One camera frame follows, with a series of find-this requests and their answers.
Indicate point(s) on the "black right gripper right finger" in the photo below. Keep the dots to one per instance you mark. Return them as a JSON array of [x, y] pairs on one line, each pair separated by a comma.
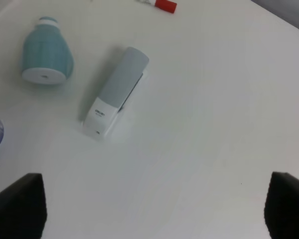
[[281, 211]]

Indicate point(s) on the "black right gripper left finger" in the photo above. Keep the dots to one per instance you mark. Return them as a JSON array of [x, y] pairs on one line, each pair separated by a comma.
[[23, 211]]

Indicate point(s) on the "teal pencil sharpener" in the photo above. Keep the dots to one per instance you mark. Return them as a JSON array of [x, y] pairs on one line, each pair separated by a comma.
[[46, 57]]

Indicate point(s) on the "white and grey stapler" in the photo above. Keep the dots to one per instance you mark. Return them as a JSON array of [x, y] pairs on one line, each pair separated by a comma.
[[116, 93]]

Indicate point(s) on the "red and white marker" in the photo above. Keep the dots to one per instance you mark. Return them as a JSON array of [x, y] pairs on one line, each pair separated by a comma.
[[164, 5]]

